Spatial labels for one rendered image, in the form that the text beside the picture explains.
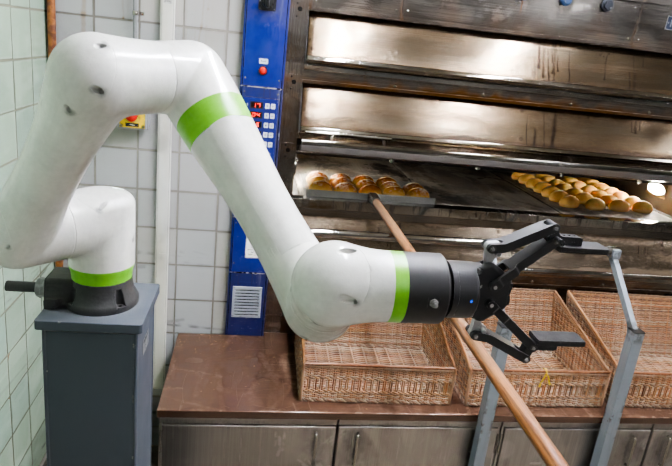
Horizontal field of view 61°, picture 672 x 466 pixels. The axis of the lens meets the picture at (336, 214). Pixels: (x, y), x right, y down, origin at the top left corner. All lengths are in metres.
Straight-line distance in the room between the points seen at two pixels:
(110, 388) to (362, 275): 0.77
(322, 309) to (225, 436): 1.46
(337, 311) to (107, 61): 0.45
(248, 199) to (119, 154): 1.49
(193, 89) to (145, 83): 0.08
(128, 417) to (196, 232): 1.13
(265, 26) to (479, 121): 0.91
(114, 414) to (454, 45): 1.73
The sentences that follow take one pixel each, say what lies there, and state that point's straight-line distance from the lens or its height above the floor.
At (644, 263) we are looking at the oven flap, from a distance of 2.93.
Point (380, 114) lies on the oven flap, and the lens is 2.28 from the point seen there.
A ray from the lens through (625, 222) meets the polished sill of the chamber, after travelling 2.81.
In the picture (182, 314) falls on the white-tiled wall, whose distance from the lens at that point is 2.50.
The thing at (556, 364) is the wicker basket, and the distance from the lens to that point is 2.69.
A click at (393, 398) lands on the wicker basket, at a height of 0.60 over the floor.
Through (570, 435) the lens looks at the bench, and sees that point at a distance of 2.44.
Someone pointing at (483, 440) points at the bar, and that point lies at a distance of 2.23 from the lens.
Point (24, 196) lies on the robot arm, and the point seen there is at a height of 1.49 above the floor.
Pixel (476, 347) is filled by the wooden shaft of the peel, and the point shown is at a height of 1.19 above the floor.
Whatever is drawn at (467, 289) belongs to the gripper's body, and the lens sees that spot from 0.74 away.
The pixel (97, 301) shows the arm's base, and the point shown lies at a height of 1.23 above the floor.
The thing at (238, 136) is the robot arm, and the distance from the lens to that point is 0.89.
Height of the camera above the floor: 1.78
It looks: 16 degrees down
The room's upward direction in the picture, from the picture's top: 6 degrees clockwise
